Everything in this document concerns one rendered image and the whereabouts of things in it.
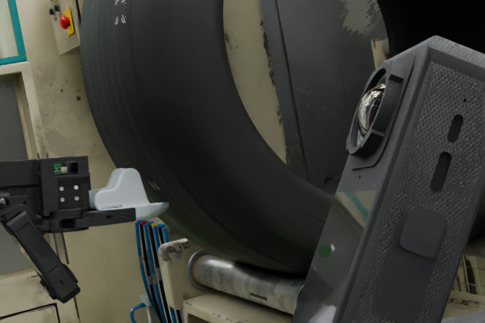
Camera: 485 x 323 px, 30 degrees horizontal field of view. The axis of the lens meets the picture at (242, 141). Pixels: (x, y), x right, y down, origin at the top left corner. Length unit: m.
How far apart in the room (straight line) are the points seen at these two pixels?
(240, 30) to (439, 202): 1.20
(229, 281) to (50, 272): 0.29
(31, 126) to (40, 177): 0.64
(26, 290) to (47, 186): 0.66
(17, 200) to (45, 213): 0.04
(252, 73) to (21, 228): 0.54
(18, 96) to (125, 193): 0.68
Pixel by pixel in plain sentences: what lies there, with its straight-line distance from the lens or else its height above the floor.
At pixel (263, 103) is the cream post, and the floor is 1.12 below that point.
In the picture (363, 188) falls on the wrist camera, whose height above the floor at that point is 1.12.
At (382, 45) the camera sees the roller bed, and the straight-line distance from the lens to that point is 1.66.
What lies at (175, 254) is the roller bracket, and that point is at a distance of 1.33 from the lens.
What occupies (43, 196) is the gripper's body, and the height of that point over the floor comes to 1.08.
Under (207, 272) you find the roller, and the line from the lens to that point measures 1.28.
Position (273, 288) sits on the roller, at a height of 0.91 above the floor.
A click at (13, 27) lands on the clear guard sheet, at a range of 1.66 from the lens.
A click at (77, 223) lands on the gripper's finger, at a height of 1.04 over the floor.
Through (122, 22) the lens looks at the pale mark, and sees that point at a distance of 0.99.
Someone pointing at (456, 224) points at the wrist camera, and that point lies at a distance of 0.22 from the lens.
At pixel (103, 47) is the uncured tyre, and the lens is 1.05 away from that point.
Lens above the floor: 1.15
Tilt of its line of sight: 3 degrees down
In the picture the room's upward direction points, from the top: 10 degrees counter-clockwise
